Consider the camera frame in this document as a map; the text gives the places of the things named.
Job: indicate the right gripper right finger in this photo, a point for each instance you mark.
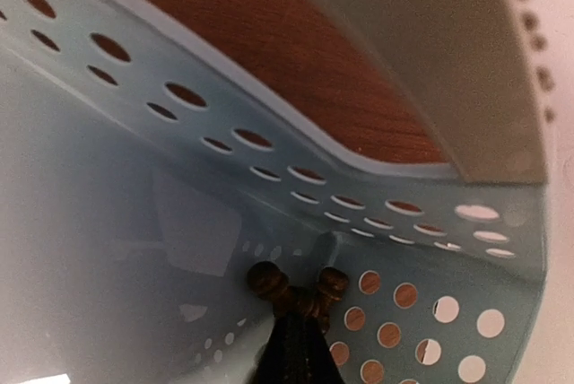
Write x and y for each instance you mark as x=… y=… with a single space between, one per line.
x=321 y=364

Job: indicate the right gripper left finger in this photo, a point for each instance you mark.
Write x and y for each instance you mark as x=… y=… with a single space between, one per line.
x=275 y=364

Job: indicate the light blue plastic basket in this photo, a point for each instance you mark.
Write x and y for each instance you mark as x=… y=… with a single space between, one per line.
x=143 y=173

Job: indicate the pile of dark chess pieces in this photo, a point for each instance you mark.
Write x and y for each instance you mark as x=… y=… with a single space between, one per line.
x=330 y=289

